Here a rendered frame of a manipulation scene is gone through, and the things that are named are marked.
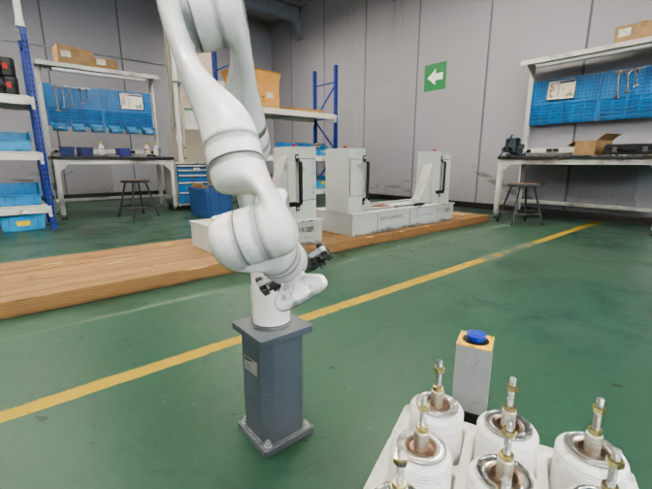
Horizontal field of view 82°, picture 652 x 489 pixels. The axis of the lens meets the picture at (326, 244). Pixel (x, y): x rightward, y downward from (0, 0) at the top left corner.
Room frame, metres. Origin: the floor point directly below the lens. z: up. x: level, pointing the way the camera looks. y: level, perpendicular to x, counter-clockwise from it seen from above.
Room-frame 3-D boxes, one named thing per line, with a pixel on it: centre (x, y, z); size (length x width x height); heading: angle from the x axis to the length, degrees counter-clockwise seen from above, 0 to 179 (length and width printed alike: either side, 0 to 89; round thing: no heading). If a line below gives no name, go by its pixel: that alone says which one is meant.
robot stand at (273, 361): (0.85, 0.13, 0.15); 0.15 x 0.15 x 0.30; 40
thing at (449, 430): (0.61, -0.20, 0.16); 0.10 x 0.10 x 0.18
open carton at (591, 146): (4.29, -2.97, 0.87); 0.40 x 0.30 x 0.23; 26
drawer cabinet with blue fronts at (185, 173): (5.77, 2.14, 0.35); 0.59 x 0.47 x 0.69; 40
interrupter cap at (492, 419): (0.55, -0.31, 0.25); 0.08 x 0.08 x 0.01
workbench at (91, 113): (5.21, 2.90, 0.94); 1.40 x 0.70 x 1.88; 130
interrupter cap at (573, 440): (0.50, -0.41, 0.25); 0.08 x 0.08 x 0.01
